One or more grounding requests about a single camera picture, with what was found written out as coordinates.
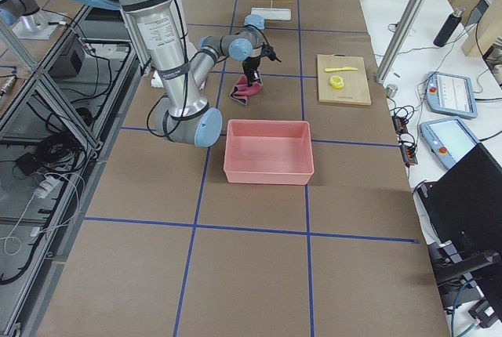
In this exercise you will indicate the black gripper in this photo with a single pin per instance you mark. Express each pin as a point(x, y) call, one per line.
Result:
point(251, 65)

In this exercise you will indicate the pink and grey cloth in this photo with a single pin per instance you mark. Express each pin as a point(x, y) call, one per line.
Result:
point(241, 91)

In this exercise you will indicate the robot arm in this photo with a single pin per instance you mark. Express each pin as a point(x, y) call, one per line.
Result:
point(184, 114)

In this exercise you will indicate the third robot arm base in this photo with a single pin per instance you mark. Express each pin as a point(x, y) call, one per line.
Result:
point(27, 19)

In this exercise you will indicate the pink plastic bin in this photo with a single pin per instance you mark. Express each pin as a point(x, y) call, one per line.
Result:
point(268, 152)

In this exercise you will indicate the bamboo cutting board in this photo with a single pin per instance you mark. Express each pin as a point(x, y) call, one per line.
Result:
point(356, 87)

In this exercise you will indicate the yellow plastic knife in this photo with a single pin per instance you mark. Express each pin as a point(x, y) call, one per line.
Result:
point(340, 69)

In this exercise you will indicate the small metal weight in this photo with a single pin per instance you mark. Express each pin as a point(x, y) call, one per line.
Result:
point(391, 90)

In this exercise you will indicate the black power box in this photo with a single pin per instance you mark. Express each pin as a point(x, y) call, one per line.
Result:
point(69, 62)

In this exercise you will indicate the black bottle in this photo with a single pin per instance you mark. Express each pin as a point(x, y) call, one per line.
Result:
point(449, 26)

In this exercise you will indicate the teach pendant far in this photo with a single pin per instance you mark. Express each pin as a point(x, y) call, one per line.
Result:
point(450, 94)

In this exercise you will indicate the teach pendant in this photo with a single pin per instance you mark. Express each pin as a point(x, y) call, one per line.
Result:
point(450, 94)
point(449, 139)

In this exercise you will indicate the teach pendant near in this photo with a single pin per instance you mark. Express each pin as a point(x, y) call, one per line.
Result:
point(449, 139)

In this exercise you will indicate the white power adapter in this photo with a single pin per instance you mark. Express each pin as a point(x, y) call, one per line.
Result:
point(46, 187)

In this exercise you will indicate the black monitor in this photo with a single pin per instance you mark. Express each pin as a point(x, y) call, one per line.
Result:
point(464, 205)

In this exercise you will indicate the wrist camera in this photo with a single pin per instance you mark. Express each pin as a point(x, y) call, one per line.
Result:
point(268, 51)

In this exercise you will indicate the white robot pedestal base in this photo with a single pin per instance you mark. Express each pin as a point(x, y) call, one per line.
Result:
point(156, 81)

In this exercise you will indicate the aluminium frame post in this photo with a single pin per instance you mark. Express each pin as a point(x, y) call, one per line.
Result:
point(404, 26)

